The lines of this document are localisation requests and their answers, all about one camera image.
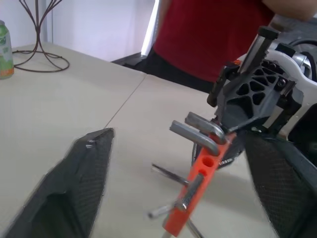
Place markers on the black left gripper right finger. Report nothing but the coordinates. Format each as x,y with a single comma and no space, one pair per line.
280,178

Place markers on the person in red shirt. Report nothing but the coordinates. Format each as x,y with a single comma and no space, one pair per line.
210,37

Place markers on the thin dark hex key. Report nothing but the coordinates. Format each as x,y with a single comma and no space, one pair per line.
171,174

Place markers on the green drink can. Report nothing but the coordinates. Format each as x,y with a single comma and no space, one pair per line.
5,54

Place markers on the medium silver hex key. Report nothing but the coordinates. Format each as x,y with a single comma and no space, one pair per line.
192,191

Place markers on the small silver hex key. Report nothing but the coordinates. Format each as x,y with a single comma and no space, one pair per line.
161,210

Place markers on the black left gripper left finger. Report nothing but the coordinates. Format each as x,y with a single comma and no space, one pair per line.
74,178

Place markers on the orange hex key holder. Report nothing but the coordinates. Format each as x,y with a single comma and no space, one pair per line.
177,221

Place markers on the long silver hex key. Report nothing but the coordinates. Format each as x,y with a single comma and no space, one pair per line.
195,229

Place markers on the thick grey hex key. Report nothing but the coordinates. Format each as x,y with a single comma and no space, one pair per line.
188,132
200,120

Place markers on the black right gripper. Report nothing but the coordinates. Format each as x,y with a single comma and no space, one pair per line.
262,42

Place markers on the black object behind table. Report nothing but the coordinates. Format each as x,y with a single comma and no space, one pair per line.
131,62

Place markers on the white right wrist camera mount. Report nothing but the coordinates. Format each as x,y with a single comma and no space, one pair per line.
289,59

